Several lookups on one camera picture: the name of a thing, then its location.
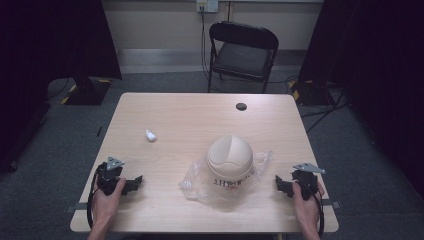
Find black folding chair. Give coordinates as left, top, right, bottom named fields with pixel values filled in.
left=207, top=20, right=280, bottom=94

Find black stand base striped tape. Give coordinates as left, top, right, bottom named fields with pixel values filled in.
left=60, top=76, right=112, bottom=107
left=288, top=79, right=335, bottom=107

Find person's right hand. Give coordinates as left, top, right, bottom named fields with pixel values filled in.
left=292, top=181, right=325, bottom=227

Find left hand-held gripper black cable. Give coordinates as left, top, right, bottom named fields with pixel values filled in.
left=86, top=162, right=107, bottom=230

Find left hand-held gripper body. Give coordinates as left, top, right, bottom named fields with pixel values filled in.
left=96, top=156, right=126, bottom=197

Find black floor cables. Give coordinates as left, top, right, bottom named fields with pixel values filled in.
left=299, top=81, right=350, bottom=134

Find hand-held gripper black cable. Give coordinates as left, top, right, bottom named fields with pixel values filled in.
left=299, top=181, right=326, bottom=239
left=86, top=162, right=107, bottom=230

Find black cable from socket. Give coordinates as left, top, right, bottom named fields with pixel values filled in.
left=199, top=9, right=215, bottom=80

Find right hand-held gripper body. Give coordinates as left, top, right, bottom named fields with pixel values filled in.
left=291, top=162, right=327, bottom=202

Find black curtain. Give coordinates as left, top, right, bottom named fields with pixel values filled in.
left=297, top=0, right=424, bottom=201
left=0, top=0, right=123, bottom=169

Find white wall socket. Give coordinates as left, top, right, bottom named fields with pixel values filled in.
left=195, top=0, right=220, bottom=14

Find person's left hand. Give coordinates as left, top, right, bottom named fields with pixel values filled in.
left=91, top=177, right=127, bottom=226

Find right hand-held gripper black cable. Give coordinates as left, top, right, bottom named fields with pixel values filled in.
left=299, top=181, right=326, bottom=239

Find clear plastic bag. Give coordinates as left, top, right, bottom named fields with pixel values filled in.
left=177, top=149, right=274, bottom=203

